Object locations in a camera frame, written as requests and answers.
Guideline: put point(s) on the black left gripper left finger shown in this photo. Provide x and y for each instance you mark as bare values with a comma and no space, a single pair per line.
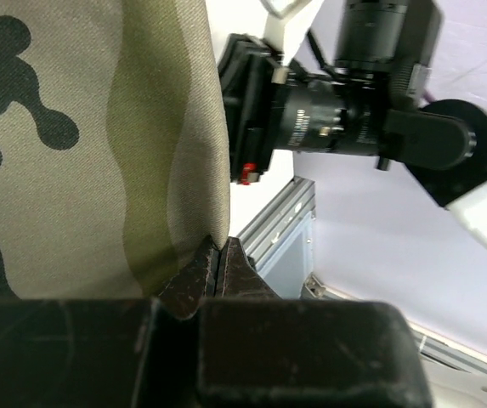
106,353

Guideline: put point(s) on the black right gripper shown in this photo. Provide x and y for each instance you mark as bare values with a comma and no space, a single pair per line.
251,75

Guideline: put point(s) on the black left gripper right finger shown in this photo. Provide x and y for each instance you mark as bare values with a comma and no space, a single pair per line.
258,350

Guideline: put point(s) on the olive yellow camouflage trousers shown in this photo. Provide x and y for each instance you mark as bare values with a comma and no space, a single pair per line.
114,163

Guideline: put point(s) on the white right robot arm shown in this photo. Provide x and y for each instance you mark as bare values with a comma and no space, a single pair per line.
371,100

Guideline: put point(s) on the aluminium rail frame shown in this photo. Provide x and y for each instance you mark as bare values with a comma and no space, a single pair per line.
280,242

